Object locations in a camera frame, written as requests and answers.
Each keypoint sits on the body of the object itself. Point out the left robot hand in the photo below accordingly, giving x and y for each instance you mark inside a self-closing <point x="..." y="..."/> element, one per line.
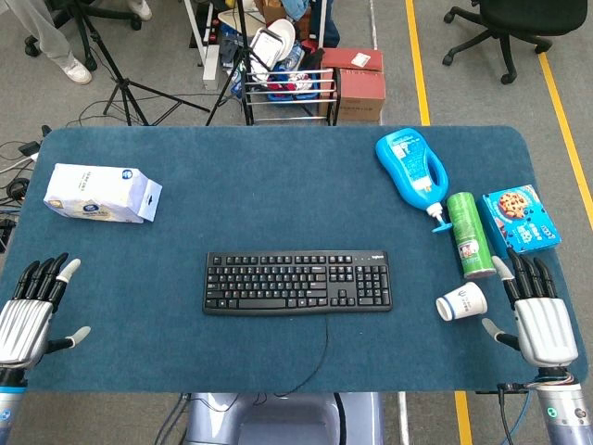
<point x="23" y="326"/>

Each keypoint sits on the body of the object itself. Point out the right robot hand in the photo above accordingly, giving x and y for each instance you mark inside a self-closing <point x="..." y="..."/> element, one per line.
<point x="546" y="329"/>

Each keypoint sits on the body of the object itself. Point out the black keyboard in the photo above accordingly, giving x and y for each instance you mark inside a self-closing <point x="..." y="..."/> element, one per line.
<point x="296" y="285"/>

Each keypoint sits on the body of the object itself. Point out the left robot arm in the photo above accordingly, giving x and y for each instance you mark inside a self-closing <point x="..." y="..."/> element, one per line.
<point x="9" y="408"/>

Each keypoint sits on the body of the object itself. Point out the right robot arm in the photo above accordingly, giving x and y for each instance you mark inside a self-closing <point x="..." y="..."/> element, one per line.
<point x="567" y="412"/>

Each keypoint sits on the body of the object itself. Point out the white paper cup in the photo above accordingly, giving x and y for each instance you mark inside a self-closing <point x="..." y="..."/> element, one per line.
<point x="463" y="301"/>

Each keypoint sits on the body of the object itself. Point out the blue cookie box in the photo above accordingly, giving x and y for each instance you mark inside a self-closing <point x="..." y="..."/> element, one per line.
<point x="519" y="218"/>

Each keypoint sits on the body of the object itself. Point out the green cylindrical can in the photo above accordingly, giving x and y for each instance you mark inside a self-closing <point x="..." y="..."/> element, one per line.
<point x="470" y="236"/>

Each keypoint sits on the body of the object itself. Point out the white tissue pack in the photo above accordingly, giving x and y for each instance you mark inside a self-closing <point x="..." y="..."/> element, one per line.
<point x="97" y="194"/>

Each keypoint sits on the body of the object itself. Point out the blue detergent bottle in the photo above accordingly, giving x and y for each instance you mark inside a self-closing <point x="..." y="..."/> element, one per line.
<point x="412" y="171"/>

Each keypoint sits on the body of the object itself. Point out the black tripod stand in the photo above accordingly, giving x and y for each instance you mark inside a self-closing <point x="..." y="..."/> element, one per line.
<point x="124" y="88"/>
<point x="242" y="46"/>

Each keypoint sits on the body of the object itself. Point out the grey robot torso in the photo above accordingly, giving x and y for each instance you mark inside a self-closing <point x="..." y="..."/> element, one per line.
<point x="278" y="422"/>

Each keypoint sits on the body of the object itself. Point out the person in grey trousers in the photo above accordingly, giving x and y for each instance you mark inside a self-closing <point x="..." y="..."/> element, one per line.
<point x="55" y="41"/>

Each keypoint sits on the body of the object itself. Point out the blue felt table mat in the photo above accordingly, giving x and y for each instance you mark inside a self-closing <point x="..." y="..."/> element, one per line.
<point x="278" y="194"/>

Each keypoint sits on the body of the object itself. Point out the brown cardboard box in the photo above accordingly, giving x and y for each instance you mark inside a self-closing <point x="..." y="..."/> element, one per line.
<point x="361" y="95"/>

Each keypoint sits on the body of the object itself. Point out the black mesh office chair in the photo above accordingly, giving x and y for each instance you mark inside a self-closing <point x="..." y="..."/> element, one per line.
<point x="523" y="14"/>

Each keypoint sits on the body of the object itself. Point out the black chair with wheels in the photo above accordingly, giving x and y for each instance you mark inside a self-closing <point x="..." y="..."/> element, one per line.
<point x="106" y="9"/>

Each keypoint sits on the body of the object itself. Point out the flat red box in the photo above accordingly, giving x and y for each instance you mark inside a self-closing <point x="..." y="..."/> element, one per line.
<point x="343" y="59"/>

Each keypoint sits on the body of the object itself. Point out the blue plastic basket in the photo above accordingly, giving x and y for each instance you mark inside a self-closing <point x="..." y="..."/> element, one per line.
<point x="296" y="95"/>

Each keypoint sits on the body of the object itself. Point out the light blue cloth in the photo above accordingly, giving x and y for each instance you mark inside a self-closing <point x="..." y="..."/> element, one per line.
<point x="294" y="8"/>

